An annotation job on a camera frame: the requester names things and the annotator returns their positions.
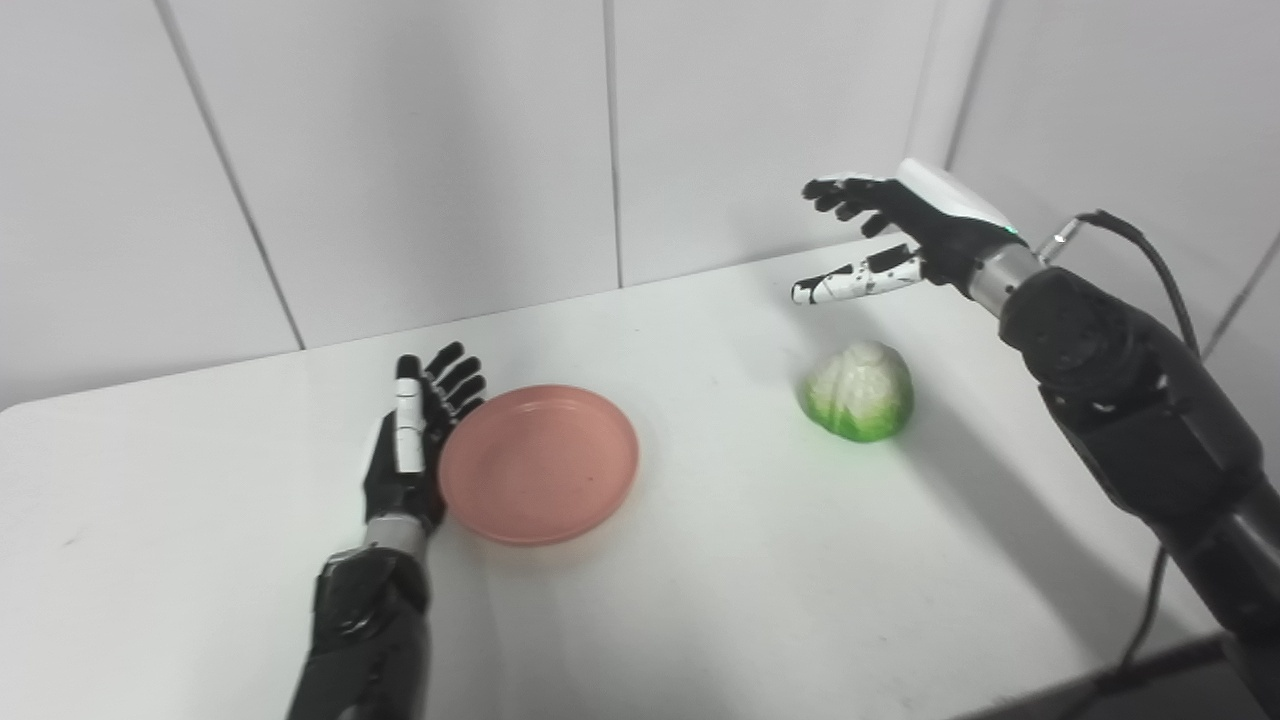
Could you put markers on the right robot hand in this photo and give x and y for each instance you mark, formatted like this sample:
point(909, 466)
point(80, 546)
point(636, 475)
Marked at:
point(920, 235)

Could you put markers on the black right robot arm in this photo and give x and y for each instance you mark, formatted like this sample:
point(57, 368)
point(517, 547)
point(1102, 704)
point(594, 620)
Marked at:
point(1140, 420)

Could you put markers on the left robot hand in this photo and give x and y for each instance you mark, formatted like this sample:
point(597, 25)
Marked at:
point(410, 450)

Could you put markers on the green white toy cabbage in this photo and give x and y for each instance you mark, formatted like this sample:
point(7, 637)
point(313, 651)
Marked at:
point(860, 390)

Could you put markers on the pink plate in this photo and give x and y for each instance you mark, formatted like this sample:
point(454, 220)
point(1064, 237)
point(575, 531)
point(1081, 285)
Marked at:
point(538, 463)

